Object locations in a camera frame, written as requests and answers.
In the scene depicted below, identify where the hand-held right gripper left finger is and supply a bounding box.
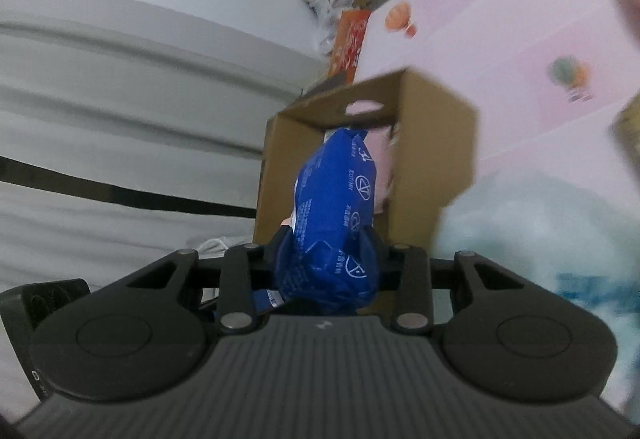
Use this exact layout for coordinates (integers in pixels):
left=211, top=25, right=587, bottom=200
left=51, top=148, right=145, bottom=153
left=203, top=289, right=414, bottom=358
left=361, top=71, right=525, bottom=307
left=125, top=226, right=297, bottom=334

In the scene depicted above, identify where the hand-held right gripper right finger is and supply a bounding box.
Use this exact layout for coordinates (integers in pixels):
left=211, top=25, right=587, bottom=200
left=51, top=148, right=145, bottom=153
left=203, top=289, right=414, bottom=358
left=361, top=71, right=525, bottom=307
left=357, top=226, right=526, bottom=335

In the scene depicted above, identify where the blue plastic packet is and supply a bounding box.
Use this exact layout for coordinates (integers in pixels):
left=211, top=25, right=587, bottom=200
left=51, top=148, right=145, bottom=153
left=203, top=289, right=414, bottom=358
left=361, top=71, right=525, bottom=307
left=274, top=126, right=378, bottom=315

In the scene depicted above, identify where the pink sponge pad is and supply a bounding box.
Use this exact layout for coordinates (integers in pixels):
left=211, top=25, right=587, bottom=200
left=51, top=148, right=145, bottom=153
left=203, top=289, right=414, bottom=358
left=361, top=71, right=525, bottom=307
left=367, top=126, right=397, bottom=216

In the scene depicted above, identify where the brown cardboard box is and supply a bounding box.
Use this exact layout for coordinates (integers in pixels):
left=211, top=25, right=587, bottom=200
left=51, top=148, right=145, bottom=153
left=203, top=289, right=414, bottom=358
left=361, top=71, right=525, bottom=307
left=252, top=68, right=480, bottom=315

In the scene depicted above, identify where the white plastic bag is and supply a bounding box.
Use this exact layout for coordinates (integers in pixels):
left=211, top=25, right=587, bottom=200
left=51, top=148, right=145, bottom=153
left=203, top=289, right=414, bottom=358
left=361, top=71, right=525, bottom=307
left=434, top=169, right=640, bottom=420

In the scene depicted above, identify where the orange box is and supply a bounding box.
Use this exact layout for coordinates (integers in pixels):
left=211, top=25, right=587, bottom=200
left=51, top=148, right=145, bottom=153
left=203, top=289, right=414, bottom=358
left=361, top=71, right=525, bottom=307
left=327, top=9, right=372, bottom=80

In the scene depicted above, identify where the pink balloon print mat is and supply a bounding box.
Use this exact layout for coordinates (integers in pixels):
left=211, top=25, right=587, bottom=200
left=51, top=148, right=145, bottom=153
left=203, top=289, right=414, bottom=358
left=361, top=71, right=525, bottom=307
left=352, top=0, right=640, bottom=231

